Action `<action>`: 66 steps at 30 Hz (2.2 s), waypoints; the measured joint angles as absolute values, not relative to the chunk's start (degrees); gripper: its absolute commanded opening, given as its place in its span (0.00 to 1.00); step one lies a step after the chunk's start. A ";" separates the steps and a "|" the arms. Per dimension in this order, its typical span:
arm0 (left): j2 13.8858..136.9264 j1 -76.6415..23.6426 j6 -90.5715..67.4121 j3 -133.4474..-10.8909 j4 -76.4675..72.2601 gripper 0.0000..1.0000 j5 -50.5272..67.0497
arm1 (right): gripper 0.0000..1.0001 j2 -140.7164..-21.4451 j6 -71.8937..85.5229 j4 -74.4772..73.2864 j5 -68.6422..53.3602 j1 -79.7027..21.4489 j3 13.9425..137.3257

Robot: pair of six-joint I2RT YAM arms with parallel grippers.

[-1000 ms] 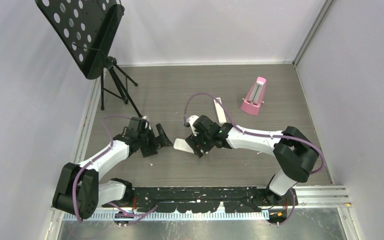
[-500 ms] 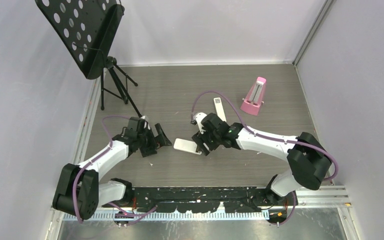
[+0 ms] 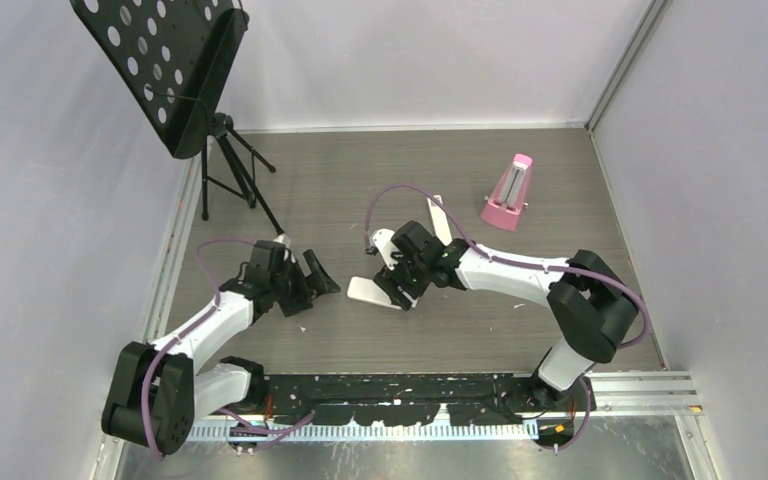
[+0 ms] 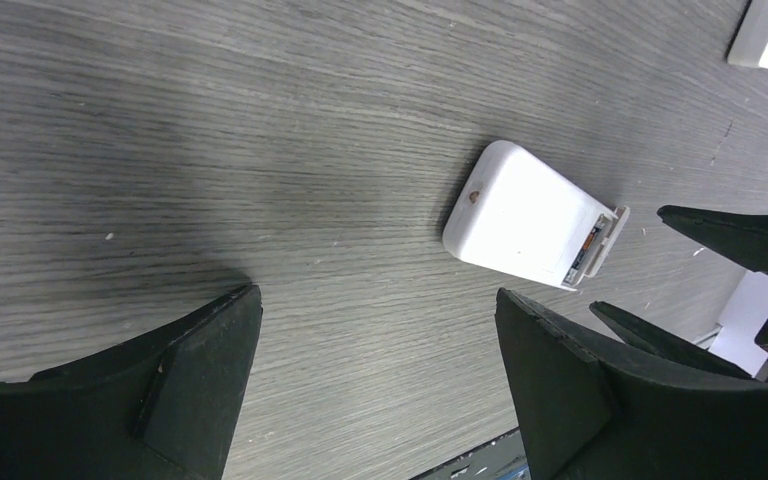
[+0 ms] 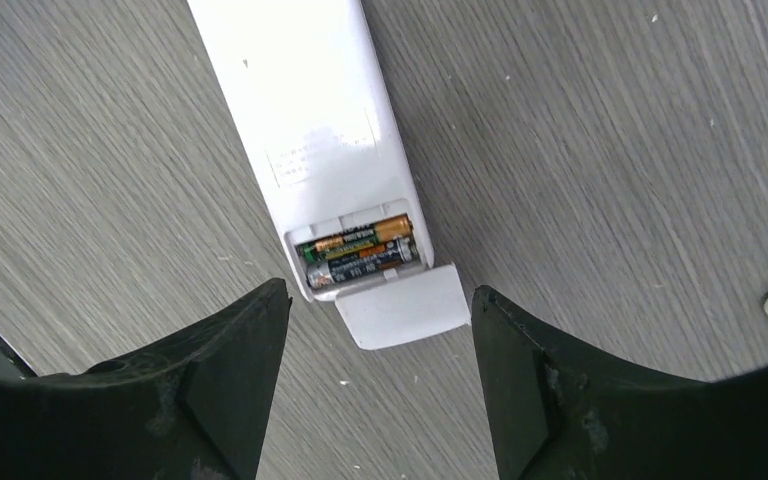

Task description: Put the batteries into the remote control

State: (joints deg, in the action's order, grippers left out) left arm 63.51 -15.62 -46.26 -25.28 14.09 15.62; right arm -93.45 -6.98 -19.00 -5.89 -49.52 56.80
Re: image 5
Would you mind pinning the black battery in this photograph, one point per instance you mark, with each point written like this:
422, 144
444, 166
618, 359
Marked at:
361, 263

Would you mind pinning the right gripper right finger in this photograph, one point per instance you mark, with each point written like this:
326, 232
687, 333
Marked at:
561, 408

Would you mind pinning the small remote battery cover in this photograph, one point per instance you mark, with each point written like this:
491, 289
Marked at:
405, 308

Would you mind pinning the orange battery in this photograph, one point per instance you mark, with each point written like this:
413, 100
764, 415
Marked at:
355, 239

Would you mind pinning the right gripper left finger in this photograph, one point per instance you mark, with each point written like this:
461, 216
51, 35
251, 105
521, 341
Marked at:
192, 405

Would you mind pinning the small white remote control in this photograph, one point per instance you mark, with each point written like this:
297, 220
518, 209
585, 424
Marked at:
306, 93

